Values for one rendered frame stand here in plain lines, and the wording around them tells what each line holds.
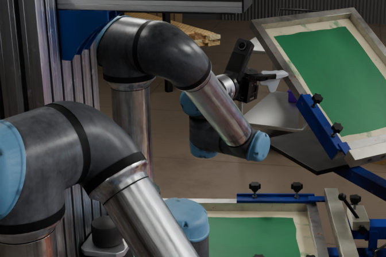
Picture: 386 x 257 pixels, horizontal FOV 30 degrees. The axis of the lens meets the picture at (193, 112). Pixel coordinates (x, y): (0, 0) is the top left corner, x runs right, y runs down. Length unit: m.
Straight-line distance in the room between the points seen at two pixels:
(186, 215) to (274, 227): 1.12
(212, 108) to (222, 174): 3.95
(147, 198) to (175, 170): 4.64
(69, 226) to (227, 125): 0.49
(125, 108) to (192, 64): 0.19
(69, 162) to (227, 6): 0.38
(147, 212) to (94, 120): 0.14
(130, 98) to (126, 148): 0.58
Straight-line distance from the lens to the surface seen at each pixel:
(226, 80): 1.86
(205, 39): 7.45
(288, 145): 3.47
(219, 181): 5.41
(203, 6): 1.16
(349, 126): 3.06
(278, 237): 2.62
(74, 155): 0.94
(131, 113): 1.58
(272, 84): 1.99
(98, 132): 0.97
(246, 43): 1.92
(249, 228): 2.68
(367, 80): 3.31
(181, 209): 1.61
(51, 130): 0.93
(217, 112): 1.61
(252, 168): 5.64
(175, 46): 1.47
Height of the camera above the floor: 2.20
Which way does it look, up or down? 18 degrees down
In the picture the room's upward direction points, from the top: 1 degrees counter-clockwise
